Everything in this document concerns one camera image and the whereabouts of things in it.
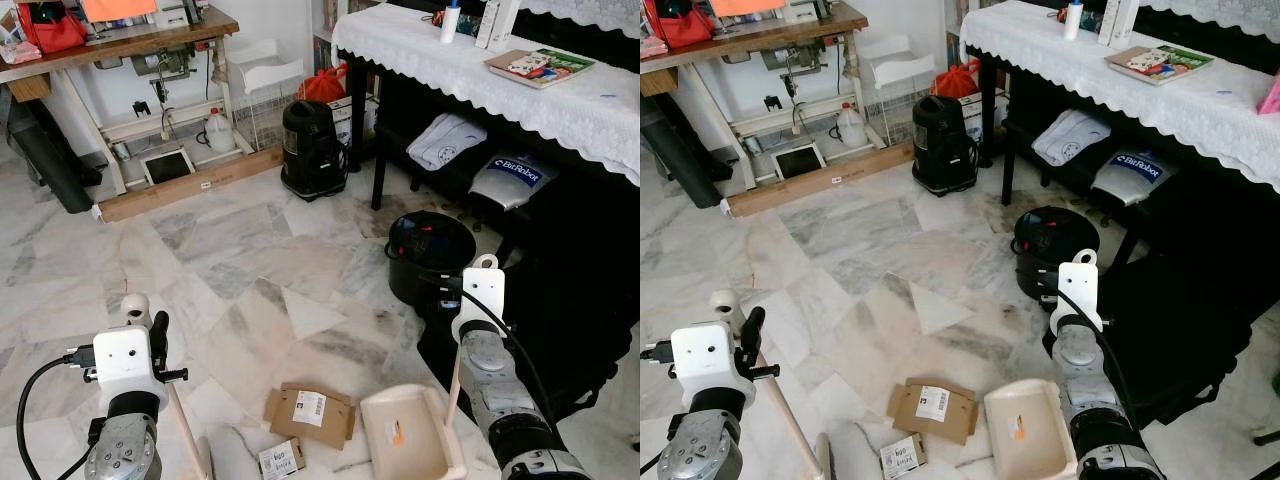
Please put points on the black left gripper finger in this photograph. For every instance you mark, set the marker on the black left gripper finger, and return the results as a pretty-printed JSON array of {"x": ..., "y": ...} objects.
[
  {"x": 753, "y": 328},
  {"x": 160, "y": 330}
]

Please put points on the small labelled cardboard box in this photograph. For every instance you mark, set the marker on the small labelled cardboard box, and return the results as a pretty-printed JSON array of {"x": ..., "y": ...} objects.
[
  {"x": 280, "y": 460},
  {"x": 902, "y": 457}
]

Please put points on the brown cardboard with label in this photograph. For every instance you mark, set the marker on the brown cardboard with label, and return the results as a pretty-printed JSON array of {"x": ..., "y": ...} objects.
[
  {"x": 932, "y": 410},
  {"x": 310, "y": 415}
]

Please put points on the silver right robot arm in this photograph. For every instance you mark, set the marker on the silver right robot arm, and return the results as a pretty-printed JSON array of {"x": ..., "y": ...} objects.
[
  {"x": 1095, "y": 400},
  {"x": 505, "y": 400}
]

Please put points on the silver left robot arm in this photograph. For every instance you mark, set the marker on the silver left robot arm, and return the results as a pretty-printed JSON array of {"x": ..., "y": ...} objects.
[
  {"x": 705, "y": 440},
  {"x": 125, "y": 445}
]

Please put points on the black round bucket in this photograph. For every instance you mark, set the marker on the black round bucket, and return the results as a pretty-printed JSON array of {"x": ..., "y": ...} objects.
[
  {"x": 425, "y": 255},
  {"x": 1050, "y": 235}
]

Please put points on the grey BitRobot bag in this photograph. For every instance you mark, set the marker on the grey BitRobot bag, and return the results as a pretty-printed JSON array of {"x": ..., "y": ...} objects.
[
  {"x": 510, "y": 182},
  {"x": 1135, "y": 178}
]

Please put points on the long wooden plank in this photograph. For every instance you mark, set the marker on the long wooden plank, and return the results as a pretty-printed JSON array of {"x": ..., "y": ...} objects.
[
  {"x": 820, "y": 180},
  {"x": 190, "y": 185}
]

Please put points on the sewing machine foot pedal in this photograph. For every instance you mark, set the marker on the sewing machine foot pedal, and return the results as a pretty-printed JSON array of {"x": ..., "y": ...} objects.
[
  {"x": 800, "y": 162},
  {"x": 168, "y": 167}
]

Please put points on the black canister vacuum cleaner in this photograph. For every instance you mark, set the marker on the black canister vacuum cleaner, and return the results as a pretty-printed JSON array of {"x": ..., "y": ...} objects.
[
  {"x": 313, "y": 150},
  {"x": 944, "y": 145}
]

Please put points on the black cylindrical roll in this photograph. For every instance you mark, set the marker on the black cylindrical roll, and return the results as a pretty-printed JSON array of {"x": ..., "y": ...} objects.
[
  {"x": 680, "y": 155},
  {"x": 50, "y": 160}
]

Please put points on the table with white lace cloth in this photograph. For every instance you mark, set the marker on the table with white lace cloth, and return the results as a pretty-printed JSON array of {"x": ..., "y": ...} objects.
[
  {"x": 480, "y": 95},
  {"x": 1120, "y": 95}
]

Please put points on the clear plastic jug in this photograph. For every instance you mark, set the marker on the clear plastic jug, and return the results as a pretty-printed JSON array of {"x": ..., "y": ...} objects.
[
  {"x": 851, "y": 128},
  {"x": 220, "y": 133}
]

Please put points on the red plastic bag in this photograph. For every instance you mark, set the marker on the red plastic bag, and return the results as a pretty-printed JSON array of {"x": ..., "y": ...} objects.
[
  {"x": 325, "y": 85},
  {"x": 958, "y": 80}
]

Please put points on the colourful picture book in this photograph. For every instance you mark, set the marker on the colourful picture book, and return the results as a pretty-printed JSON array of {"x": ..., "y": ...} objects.
[
  {"x": 1160, "y": 64},
  {"x": 540, "y": 68}
]

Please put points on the white bottle with blue cap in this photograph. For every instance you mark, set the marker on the white bottle with blue cap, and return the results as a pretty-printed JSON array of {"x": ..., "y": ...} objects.
[
  {"x": 1073, "y": 22},
  {"x": 450, "y": 25}
]

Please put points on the white upright boxes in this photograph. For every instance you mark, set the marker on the white upright boxes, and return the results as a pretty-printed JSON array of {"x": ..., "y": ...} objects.
[
  {"x": 1118, "y": 20},
  {"x": 497, "y": 22}
]

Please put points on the wooden sewing machine table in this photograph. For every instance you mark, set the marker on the wooden sewing machine table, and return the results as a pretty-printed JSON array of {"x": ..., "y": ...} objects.
[
  {"x": 120, "y": 45},
  {"x": 760, "y": 38}
]

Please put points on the pink item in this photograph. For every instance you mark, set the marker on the pink item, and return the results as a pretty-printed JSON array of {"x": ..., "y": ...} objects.
[{"x": 1272, "y": 97}]

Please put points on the red handbag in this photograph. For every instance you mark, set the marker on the red handbag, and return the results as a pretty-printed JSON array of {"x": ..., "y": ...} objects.
[
  {"x": 680, "y": 25},
  {"x": 52, "y": 30}
]

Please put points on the orange sheet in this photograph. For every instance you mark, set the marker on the orange sheet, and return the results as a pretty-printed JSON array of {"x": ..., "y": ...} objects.
[
  {"x": 748, "y": 7},
  {"x": 118, "y": 9}
]

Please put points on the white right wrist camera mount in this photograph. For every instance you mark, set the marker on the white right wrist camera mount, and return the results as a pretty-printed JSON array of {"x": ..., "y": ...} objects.
[
  {"x": 1078, "y": 292},
  {"x": 482, "y": 300}
]

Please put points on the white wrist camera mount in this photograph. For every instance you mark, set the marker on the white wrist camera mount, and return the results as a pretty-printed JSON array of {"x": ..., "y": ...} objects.
[
  {"x": 125, "y": 360},
  {"x": 482, "y": 300},
  {"x": 1078, "y": 292},
  {"x": 705, "y": 355}
]

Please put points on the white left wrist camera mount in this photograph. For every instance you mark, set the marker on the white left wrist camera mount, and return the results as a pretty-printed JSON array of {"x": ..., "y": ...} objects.
[
  {"x": 705, "y": 355},
  {"x": 125, "y": 360}
]

